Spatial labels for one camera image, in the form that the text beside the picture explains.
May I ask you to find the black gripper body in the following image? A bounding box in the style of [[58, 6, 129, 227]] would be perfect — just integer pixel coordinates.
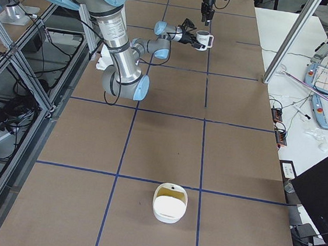
[[177, 27, 196, 46], [201, 0, 215, 13]]

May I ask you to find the white ribbed mug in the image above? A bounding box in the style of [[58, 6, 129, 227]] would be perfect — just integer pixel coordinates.
[[196, 30, 214, 51]]

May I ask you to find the silver reacher grabber stick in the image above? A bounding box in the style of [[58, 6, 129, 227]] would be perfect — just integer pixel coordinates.
[[275, 69, 328, 113]]

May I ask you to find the orange circuit board upper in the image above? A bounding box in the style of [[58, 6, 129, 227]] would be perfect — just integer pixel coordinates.
[[271, 108, 282, 123]]

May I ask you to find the orange circuit board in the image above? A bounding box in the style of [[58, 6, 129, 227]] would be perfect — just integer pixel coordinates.
[[271, 108, 282, 123], [274, 127, 287, 148]]

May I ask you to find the black marker pen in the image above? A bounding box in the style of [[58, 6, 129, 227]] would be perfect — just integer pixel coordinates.
[[293, 105, 311, 120]]

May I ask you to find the orange circuit board lower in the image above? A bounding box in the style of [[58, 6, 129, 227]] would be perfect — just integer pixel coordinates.
[[274, 127, 287, 148]]

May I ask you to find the upper teach pendant tablet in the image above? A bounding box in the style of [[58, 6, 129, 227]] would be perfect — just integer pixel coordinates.
[[304, 63, 328, 94]]

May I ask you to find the white label card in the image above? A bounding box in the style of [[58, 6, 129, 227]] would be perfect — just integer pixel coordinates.
[[280, 160, 296, 181]]

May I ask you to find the cream basket container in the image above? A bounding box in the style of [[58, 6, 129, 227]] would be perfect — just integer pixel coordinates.
[[152, 183, 188, 224]]

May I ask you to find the white camera pole with base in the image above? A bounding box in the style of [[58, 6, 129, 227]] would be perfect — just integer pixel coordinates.
[[96, 44, 117, 71]]

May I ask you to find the aluminium frame post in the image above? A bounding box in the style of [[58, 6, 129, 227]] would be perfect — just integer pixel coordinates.
[[262, 0, 322, 83]]

